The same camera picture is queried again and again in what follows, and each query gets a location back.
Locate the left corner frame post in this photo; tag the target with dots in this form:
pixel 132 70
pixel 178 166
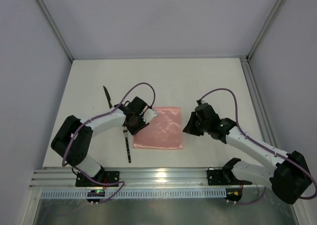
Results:
pixel 54 28

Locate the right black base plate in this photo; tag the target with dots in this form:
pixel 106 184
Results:
pixel 220 176

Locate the grey slotted cable duct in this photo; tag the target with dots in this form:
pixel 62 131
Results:
pixel 164 193

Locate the silver fork black handle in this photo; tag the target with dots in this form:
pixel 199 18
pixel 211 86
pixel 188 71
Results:
pixel 125 133

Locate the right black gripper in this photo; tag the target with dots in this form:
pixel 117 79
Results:
pixel 194 123

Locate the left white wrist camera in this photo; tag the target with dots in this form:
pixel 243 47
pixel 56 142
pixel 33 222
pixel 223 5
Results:
pixel 149 114

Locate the controller board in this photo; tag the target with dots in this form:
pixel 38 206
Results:
pixel 233 195
pixel 95 196

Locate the aluminium front rail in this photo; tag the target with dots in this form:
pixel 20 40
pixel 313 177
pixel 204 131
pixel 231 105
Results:
pixel 132 177

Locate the aluminium rail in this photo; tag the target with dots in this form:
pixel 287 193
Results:
pixel 132 177
pixel 258 104

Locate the right side aluminium rail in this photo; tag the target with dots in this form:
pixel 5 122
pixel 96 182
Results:
pixel 258 104

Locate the pink satin napkin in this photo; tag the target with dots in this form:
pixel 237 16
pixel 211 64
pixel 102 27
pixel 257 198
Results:
pixel 164 131

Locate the left controller board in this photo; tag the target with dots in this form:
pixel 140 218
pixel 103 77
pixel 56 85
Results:
pixel 95 196

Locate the right corner frame post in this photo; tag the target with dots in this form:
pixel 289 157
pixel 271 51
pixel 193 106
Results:
pixel 269 20

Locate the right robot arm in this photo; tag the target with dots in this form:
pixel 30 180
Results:
pixel 286 174

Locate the black knife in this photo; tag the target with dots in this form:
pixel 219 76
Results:
pixel 107 97

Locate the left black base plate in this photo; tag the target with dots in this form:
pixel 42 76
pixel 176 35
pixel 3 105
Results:
pixel 109 178

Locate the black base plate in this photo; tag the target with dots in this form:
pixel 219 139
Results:
pixel 109 178
pixel 220 176

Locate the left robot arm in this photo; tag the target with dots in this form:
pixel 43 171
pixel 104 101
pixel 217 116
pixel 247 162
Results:
pixel 73 139

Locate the right controller board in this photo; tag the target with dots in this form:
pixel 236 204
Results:
pixel 233 195

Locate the corner frame post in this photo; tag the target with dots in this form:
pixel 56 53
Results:
pixel 54 28
pixel 269 20

